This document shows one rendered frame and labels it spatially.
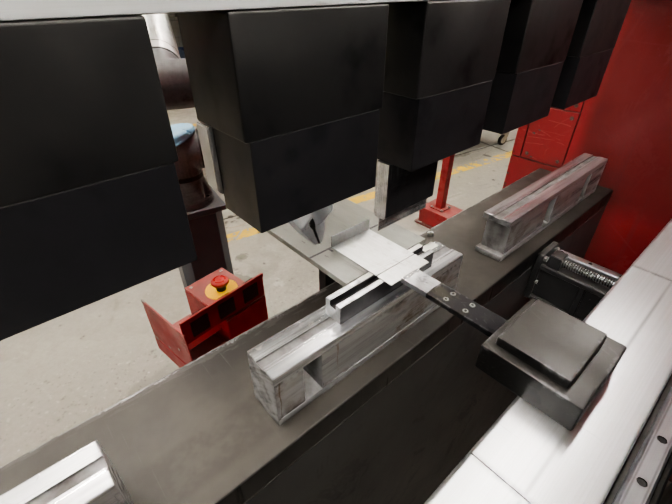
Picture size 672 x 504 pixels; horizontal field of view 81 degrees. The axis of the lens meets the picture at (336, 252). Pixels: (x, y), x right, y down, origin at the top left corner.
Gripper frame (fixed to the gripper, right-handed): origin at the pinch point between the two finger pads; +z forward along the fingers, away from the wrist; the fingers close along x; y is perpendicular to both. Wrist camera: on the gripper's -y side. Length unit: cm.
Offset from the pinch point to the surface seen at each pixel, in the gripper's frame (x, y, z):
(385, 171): 2.9, 16.7, -3.7
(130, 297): -12, -179, -11
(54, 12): -27.0, 31.0, -13.1
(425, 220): 163, -136, 8
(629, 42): 92, 16, -18
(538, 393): 3.3, 25.8, 24.0
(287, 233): 0.3, -8.3, -2.4
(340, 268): 1.2, 2.1, 5.9
